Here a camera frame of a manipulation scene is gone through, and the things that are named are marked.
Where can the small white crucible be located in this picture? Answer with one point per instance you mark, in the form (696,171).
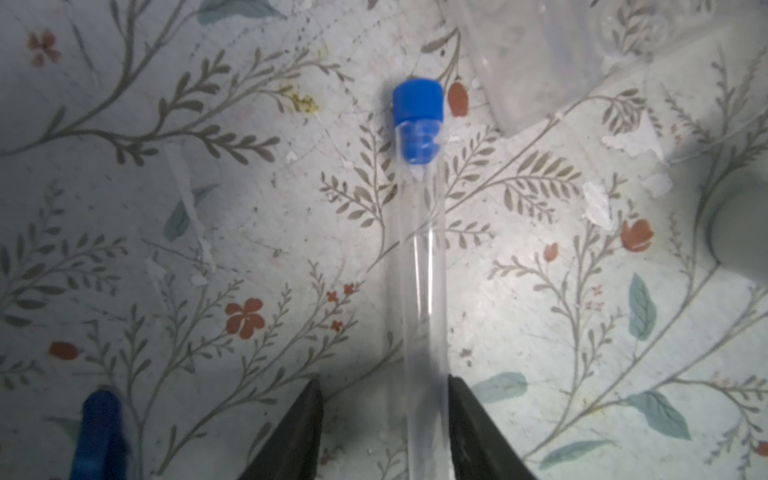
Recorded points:
(737,233)

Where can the clear plastic test tube rack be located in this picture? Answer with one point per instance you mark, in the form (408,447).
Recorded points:
(533,58)

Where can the blue plastic tweezers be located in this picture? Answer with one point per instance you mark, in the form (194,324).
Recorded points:
(101,449)

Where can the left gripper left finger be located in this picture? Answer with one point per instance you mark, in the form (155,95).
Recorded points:
(292,450)

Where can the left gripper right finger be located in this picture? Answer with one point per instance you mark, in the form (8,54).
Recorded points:
(479,451)

